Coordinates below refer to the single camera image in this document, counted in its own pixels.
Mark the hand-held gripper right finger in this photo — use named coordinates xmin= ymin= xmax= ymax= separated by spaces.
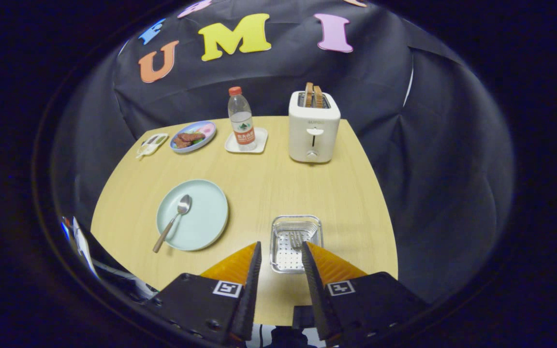
xmin=301 ymin=241 xmax=429 ymax=345

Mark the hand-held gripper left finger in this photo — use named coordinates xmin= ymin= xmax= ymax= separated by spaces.
xmin=141 ymin=241 xmax=263 ymax=347

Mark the spoon with brown handle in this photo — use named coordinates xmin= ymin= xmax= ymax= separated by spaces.
xmin=152 ymin=194 xmax=192 ymax=254

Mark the light green plate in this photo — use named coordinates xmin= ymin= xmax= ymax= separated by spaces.
xmin=156 ymin=179 xmax=229 ymax=252

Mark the white toaster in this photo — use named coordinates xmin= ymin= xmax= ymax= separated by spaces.
xmin=288 ymin=90 xmax=341 ymax=163

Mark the white square coaster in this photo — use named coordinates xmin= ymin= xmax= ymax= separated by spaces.
xmin=224 ymin=127 xmax=268 ymax=154

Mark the blue patterned plate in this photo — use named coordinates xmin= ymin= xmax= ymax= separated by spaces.
xmin=170 ymin=120 xmax=217 ymax=154

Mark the clear water bottle red cap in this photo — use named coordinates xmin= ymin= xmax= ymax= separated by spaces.
xmin=228 ymin=87 xmax=257 ymax=151

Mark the white divided sauce dish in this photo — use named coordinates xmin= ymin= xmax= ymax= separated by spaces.
xmin=136 ymin=133 xmax=169 ymax=159

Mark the metal wire basket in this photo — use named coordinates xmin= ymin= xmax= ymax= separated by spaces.
xmin=270 ymin=215 xmax=324 ymax=274

